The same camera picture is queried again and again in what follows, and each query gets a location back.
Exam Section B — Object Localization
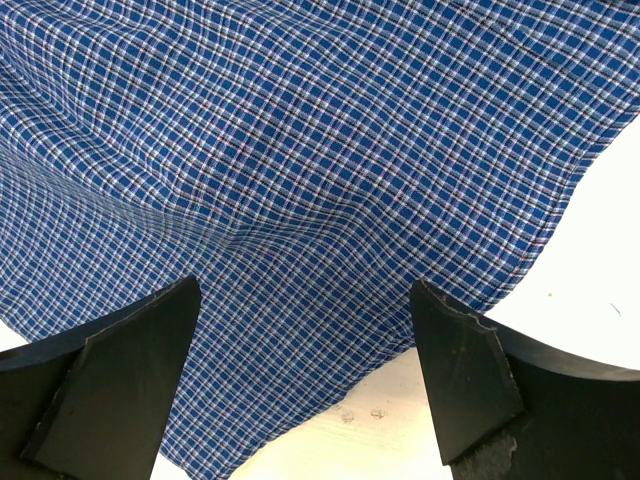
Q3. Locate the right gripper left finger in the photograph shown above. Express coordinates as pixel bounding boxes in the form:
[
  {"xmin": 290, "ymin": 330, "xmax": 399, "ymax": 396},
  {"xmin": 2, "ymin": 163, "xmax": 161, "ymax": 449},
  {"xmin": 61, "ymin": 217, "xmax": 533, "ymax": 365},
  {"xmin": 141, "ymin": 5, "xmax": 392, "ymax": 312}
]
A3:
[{"xmin": 1, "ymin": 276, "xmax": 201, "ymax": 479}]

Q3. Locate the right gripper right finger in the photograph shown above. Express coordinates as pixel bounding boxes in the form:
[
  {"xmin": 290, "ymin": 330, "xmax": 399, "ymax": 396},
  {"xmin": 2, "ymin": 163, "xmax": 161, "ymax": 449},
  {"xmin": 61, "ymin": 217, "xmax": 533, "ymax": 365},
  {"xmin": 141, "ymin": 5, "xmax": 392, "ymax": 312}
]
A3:
[{"xmin": 410, "ymin": 280, "xmax": 639, "ymax": 479}]

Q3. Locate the blue plaid long sleeve shirt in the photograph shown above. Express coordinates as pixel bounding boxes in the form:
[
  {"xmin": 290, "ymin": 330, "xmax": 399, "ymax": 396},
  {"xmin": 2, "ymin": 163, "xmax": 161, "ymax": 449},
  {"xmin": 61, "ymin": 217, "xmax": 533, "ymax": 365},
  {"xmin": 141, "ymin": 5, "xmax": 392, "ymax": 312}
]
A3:
[{"xmin": 1, "ymin": 1, "xmax": 639, "ymax": 479}]

